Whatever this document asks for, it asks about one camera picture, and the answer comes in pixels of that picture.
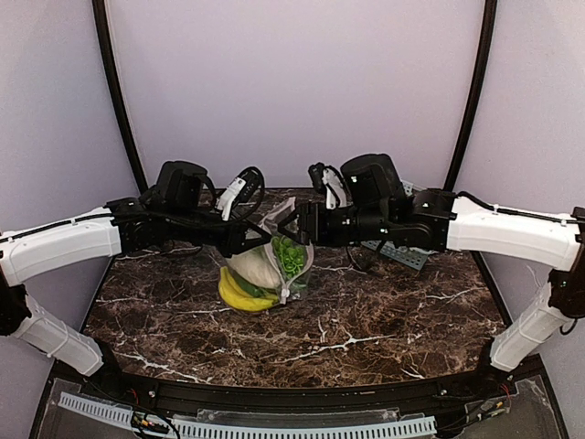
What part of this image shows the green toy grape bunch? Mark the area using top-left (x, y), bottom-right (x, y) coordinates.
top-left (271, 238), bottom-right (305, 279)

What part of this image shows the white toy radish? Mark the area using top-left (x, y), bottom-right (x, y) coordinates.
top-left (227, 246), bottom-right (281, 289)

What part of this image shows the clear zip top bag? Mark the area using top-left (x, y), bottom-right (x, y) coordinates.
top-left (218, 197), bottom-right (314, 313)

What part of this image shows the dark green toy cucumber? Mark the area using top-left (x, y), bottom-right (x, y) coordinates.
top-left (235, 276), bottom-right (274, 298)

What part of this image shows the yellow toy banana bunch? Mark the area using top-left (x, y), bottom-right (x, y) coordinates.
top-left (218, 266), bottom-right (280, 313)

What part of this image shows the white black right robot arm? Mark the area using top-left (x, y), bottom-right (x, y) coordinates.
top-left (278, 154), bottom-right (584, 372)

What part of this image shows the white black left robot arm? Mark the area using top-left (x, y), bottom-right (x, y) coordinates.
top-left (1, 161), bottom-right (271, 377)

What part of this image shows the blue plastic vegetable basket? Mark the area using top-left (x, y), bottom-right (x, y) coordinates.
top-left (361, 180), bottom-right (436, 271)

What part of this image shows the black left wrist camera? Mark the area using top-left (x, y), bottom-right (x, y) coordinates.
top-left (215, 166), bottom-right (265, 221)

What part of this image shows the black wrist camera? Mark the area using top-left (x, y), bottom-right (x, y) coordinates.
top-left (215, 166), bottom-right (265, 221)
top-left (308, 162), bottom-right (347, 209)

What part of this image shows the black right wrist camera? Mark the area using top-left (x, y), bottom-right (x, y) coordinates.
top-left (308, 162), bottom-right (347, 209)

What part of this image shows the grey slotted cable duct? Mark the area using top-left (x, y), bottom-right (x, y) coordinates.
top-left (58, 391), bottom-right (437, 439)

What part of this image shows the black left frame post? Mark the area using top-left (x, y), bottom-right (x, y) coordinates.
top-left (91, 0), bottom-right (148, 192)

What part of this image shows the black frame post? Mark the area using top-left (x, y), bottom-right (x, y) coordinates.
top-left (91, 0), bottom-right (148, 192)
top-left (443, 0), bottom-right (498, 191)

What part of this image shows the black right frame post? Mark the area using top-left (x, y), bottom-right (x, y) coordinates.
top-left (443, 0), bottom-right (498, 191)

